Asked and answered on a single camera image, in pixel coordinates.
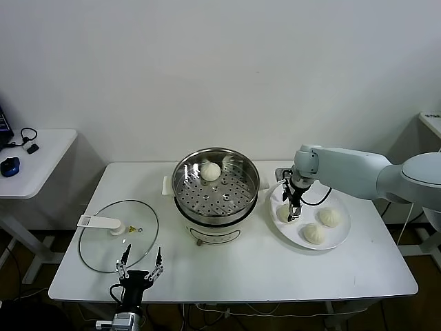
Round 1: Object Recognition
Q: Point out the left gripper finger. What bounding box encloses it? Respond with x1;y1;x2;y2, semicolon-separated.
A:
144;245;165;282
115;243;133;280

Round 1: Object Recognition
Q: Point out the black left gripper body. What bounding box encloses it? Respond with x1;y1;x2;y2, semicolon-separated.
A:
123;270;150;311

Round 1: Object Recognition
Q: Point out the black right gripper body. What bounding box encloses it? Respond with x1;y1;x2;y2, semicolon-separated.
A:
287;174;311;208

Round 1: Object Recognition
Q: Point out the white steamed baozi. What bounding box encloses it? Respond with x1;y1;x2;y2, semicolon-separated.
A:
200;161;221;182
302;222;327;245
318;205;342;228
277;205;298;224

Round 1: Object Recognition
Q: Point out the white electric steamer pot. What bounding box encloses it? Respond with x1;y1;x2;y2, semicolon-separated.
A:
174;192;267;248

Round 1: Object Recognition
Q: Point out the stainless steel steamer pot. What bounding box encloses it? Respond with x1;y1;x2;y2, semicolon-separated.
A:
161;147;271;224

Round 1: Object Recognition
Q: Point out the glass pot lid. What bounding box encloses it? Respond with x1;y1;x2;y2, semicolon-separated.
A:
78;199;160;274

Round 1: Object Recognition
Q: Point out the white round plate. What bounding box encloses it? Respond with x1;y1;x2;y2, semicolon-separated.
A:
268;178;352;251

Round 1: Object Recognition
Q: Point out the white table leg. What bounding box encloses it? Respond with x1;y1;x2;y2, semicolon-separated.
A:
323;301;345;331

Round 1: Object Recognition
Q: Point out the white side table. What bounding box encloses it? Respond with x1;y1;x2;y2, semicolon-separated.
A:
0;129;79;286

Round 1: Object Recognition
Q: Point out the blue computer mouse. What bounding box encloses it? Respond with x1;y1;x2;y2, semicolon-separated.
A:
0;156;21;178

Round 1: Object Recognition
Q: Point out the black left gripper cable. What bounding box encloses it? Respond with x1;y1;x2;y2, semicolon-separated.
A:
109;283;127;304

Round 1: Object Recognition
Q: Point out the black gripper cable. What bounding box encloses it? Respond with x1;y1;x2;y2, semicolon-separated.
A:
109;283;127;304
299;188;334;208

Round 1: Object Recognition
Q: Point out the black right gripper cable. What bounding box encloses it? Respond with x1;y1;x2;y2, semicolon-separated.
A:
299;188;334;208

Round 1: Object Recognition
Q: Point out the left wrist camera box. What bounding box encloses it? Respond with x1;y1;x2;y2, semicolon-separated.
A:
95;312;135;330

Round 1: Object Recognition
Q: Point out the white cable under table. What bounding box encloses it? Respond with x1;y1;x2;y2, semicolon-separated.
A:
196;301;383;320

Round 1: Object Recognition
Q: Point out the black floor cable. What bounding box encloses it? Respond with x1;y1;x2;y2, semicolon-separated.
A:
0;237;22;301

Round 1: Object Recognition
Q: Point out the white hanging cable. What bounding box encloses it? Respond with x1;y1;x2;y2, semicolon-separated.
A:
397;201;415;246

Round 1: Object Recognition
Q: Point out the black looped earphone cable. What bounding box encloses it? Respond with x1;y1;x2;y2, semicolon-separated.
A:
19;127;38;143

